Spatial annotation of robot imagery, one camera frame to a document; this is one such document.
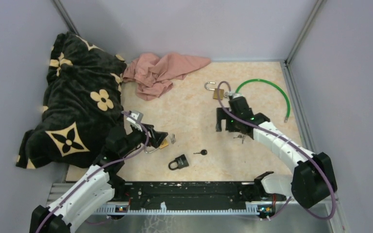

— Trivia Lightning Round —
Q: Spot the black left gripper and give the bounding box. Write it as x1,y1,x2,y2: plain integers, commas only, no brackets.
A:
119,123,168,157

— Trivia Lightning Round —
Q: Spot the long-shackle brass padlock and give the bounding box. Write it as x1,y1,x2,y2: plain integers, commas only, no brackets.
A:
144,139,169,154

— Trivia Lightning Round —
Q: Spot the small silver key pair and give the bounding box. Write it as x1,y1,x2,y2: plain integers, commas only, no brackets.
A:
170,134,176,144

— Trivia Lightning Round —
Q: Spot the black padlock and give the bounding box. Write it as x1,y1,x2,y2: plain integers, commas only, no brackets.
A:
168,154,189,170

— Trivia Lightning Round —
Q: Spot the black-head key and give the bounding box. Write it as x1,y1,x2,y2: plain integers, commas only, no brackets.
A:
194,150,207,155

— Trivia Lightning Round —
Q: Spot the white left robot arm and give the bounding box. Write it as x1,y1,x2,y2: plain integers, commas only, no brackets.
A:
29,123,169,233

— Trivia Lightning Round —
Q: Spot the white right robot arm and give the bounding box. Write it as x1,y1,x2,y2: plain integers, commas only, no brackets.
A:
216,96,338,209

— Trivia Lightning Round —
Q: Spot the small brass padlock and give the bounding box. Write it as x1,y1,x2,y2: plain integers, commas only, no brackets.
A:
204,82,224,100

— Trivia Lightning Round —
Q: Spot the pink crumpled cloth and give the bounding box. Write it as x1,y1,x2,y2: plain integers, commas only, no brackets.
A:
122,52,211,101

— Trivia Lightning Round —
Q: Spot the black floral plush blanket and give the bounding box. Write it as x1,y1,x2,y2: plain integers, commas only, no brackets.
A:
16,32,127,169

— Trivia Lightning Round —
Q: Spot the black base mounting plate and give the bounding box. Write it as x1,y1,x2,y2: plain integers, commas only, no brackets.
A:
112,182,287,218

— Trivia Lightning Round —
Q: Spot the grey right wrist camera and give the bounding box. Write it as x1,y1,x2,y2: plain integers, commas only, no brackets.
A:
229,92,242,100

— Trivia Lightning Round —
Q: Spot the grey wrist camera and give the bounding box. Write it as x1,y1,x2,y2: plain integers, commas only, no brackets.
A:
124,111,144,129
229,92,242,100

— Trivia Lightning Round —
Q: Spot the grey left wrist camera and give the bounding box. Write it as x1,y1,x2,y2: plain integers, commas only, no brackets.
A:
124,111,144,129

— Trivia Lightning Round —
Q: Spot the green cable lock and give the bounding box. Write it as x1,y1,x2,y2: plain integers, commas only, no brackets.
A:
235,79,291,123

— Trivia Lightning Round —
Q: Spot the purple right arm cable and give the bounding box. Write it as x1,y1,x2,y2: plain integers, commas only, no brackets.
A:
217,80,338,221

